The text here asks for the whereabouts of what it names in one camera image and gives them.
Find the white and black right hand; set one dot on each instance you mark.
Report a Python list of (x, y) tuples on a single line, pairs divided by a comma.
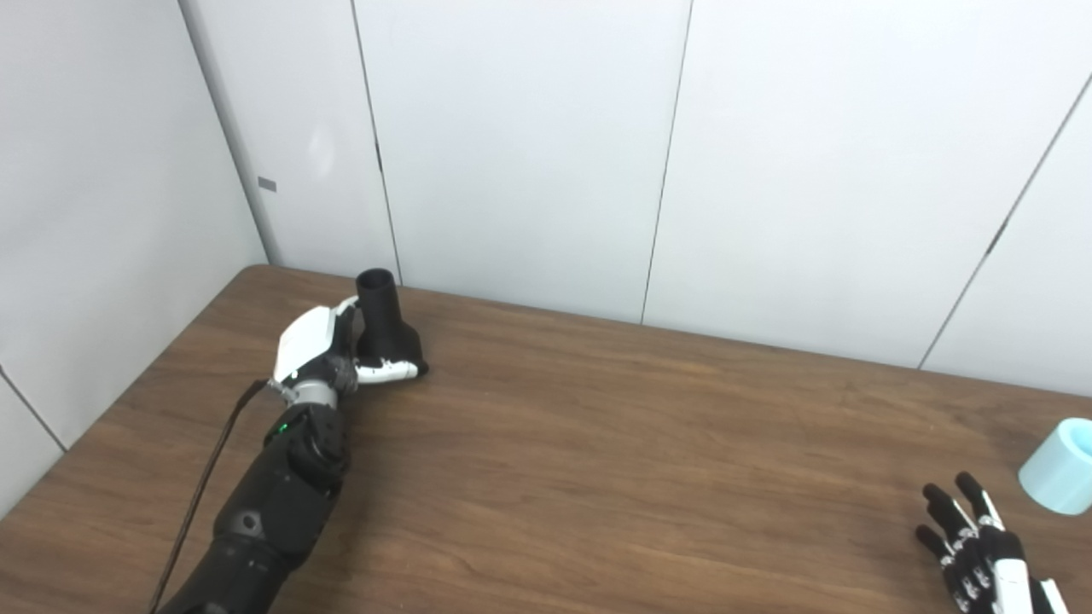
[(977, 563)]

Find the white and black left hand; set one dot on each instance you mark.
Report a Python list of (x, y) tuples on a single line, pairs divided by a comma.
[(307, 341)]

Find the black nozzle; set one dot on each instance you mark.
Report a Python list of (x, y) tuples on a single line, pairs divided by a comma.
[(381, 320)]

